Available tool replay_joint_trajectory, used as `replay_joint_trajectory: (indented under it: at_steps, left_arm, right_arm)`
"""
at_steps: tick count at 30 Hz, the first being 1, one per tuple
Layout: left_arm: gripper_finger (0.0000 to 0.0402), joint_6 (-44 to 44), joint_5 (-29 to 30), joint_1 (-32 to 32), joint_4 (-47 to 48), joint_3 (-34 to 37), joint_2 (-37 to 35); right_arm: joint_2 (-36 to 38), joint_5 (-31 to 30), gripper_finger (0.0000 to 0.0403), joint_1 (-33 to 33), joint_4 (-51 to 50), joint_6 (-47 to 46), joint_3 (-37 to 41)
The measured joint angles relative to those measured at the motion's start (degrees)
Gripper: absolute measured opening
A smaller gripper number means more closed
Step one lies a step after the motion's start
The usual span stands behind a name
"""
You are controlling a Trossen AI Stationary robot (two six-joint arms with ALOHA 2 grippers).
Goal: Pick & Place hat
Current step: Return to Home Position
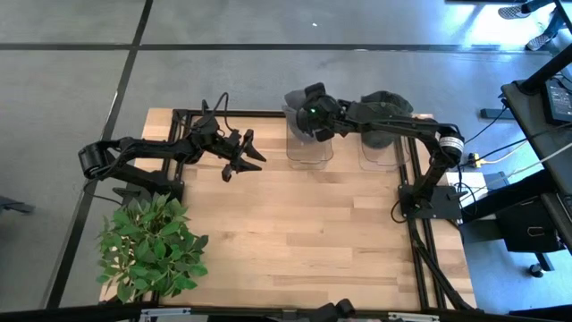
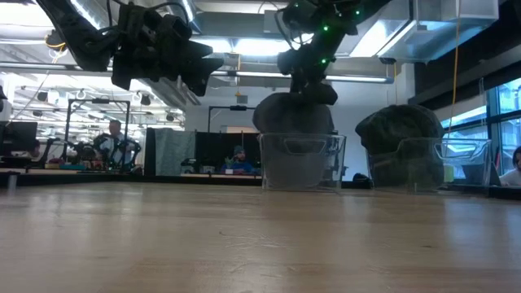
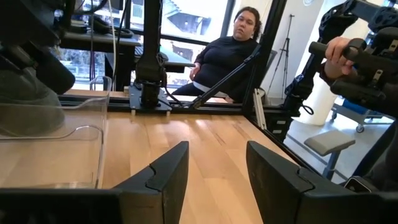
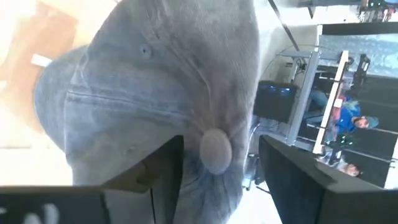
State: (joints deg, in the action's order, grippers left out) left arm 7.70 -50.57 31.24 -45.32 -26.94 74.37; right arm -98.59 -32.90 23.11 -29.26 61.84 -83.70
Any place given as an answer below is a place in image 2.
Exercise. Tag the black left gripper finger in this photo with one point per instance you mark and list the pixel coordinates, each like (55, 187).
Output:
(199, 73)
(195, 49)

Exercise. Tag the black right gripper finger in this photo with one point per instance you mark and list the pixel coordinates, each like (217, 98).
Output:
(321, 94)

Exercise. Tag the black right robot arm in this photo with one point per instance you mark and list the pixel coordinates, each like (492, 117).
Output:
(338, 16)

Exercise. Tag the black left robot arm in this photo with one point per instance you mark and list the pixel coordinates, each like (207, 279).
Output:
(81, 40)

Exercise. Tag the long ceiling light strip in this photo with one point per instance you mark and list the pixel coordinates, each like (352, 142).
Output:
(252, 74)

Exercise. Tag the clear plastic bin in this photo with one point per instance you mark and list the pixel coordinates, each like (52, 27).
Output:
(340, 171)
(468, 163)

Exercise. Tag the black partition panel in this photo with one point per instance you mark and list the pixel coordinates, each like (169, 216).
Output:
(215, 150)

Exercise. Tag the grey partition panel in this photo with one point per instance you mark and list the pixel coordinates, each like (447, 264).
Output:
(175, 150)

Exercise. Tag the person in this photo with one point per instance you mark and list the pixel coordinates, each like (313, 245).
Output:
(240, 160)
(513, 177)
(116, 128)

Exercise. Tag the black background robot arms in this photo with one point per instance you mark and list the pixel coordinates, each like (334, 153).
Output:
(87, 152)

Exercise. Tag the black monitor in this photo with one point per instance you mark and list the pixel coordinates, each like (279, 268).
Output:
(20, 136)

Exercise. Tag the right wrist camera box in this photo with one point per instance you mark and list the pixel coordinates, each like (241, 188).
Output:
(288, 61)

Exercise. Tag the black robot station frame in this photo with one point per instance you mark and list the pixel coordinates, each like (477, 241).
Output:
(67, 122)
(238, 108)

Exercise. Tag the silver ventilation duct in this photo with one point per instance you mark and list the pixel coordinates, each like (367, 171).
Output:
(407, 36)

